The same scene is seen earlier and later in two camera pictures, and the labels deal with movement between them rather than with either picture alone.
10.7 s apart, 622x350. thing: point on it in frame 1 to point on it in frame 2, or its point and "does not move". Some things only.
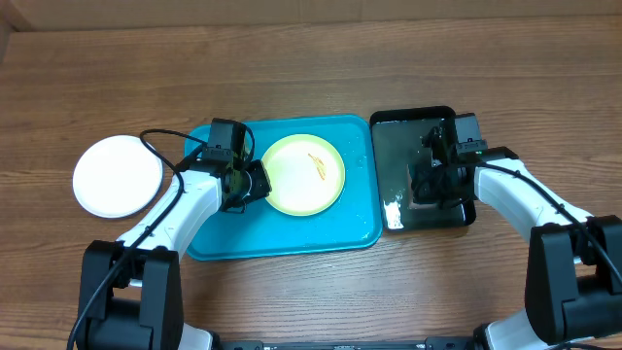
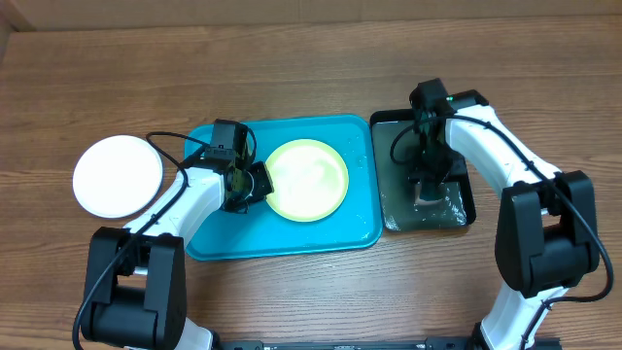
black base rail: [348, 345] does not move
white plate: [118, 177] does not move
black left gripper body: [255, 185] does not move
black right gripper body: [423, 177] to [432, 176]
